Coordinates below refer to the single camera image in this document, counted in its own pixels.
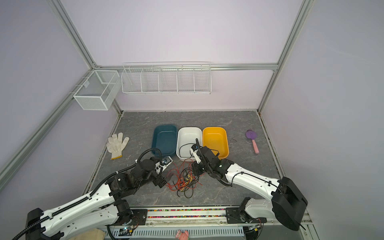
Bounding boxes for black cable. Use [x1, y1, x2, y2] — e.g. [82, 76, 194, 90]
[178, 142, 196, 158]

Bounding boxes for red cables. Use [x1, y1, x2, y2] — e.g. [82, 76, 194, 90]
[165, 158, 202, 193]

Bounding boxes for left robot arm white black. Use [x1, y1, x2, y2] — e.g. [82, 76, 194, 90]
[14, 148, 172, 240]

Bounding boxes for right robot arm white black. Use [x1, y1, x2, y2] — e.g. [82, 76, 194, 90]
[190, 144, 308, 231]

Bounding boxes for yellow plastic bin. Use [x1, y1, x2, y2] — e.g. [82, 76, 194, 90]
[203, 127, 230, 159]

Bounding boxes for white plastic bin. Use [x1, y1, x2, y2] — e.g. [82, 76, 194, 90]
[176, 127, 203, 161]

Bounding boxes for white work glove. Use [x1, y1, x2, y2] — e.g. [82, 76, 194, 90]
[106, 133, 130, 160]

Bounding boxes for dark teal plastic bin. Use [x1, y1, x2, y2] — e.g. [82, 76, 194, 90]
[152, 125, 178, 157]

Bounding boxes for purple pink toy trowel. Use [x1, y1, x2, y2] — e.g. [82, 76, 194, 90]
[246, 130, 260, 155]

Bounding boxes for pink object at front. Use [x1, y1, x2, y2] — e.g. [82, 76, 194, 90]
[175, 230, 190, 240]

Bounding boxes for beige glove at front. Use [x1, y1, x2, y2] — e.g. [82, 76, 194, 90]
[70, 229, 106, 240]

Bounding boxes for small white mesh basket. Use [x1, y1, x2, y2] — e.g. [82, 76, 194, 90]
[74, 70, 122, 111]

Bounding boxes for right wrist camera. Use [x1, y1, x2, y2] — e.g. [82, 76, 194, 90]
[190, 144, 201, 164]

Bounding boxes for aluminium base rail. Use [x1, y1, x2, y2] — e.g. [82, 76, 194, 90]
[61, 204, 313, 229]

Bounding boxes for long white wire basket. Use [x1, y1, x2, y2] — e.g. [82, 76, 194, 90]
[121, 62, 212, 95]

